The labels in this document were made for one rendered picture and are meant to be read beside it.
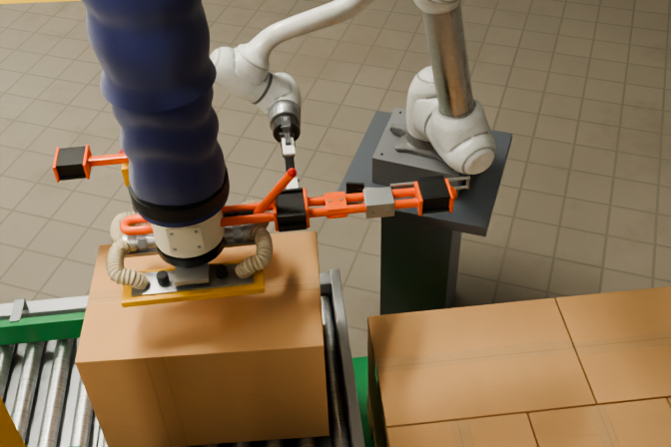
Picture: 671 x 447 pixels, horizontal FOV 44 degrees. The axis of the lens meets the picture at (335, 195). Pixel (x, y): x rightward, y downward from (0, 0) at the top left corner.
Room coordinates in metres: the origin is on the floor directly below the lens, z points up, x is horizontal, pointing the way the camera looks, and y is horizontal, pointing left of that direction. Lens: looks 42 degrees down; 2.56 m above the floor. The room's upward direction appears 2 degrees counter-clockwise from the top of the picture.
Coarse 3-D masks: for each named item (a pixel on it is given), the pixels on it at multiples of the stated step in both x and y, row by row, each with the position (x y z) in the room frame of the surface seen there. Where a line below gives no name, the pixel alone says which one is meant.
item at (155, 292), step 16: (144, 272) 1.38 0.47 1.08; (160, 272) 1.35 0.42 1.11; (224, 272) 1.35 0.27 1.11; (256, 272) 1.37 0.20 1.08; (128, 288) 1.33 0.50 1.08; (144, 288) 1.33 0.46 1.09; (160, 288) 1.33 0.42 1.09; (176, 288) 1.32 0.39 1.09; (192, 288) 1.32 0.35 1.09; (208, 288) 1.32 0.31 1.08; (224, 288) 1.32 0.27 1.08; (240, 288) 1.32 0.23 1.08; (256, 288) 1.32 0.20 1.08; (128, 304) 1.29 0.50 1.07; (144, 304) 1.29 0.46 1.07
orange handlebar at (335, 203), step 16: (96, 160) 1.68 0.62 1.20; (112, 160) 1.68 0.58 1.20; (128, 160) 1.68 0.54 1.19; (400, 192) 1.51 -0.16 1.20; (224, 208) 1.48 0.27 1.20; (240, 208) 1.48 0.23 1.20; (272, 208) 1.48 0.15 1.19; (320, 208) 1.46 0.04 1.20; (336, 208) 1.46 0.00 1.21; (352, 208) 1.46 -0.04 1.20; (400, 208) 1.47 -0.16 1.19; (128, 224) 1.43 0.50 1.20; (224, 224) 1.43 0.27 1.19
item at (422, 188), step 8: (416, 184) 1.52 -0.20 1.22; (424, 184) 1.52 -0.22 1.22; (432, 184) 1.52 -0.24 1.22; (440, 184) 1.52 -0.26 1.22; (448, 184) 1.52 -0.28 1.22; (416, 192) 1.50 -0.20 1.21; (424, 192) 1.49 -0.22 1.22; (432, 192) 1.49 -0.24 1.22; (440, 192) 1.49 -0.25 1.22; (448, 192) 1.49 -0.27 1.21; (424, 200) 1.47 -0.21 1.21; (432, 200) 1.47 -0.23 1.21; (440, 200) 1.48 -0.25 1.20; (448, 200) 1.48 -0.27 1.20; (416, 208) 1.49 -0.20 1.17; (424, 208) 1.47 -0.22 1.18; (432, 208) 1.47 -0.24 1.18; (440, 208) 1.48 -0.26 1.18; (448, 208) 1.48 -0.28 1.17
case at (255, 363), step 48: (288, 240) 1.61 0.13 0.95; (96, 288) 1.46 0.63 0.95; (288, 288) 1.43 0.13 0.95; (96, 336) 1.30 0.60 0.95; (144, 336) 1.29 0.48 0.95; (192, 336) 1.29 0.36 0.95; (240, 336) 1.28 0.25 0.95; (288, 336) 1.28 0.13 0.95; (96, 384) 1.22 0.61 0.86; (144, 384) 1.23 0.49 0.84; (192, 384) 1.23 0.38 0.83; (240, 384) 1.24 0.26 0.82; (288, 384) 1.24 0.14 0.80; (144, 432) 1.23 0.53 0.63; (192, 432) 1.23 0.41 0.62; (240, 432) 1.24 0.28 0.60; (288, 432) 1.24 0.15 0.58
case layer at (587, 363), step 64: (384, 320) 1.65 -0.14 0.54; (448, 320) 1.64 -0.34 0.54; (512, 320) 1.63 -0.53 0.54; (576, 320) 1.62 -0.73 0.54; (640, 320) 1.61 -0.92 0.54; (384, 384) 1.41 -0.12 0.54; (448, 384) 1.40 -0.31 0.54; (512, 384) 1.39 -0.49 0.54; (576, 384) 1.39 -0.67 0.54; (640, 384) 1.38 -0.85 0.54
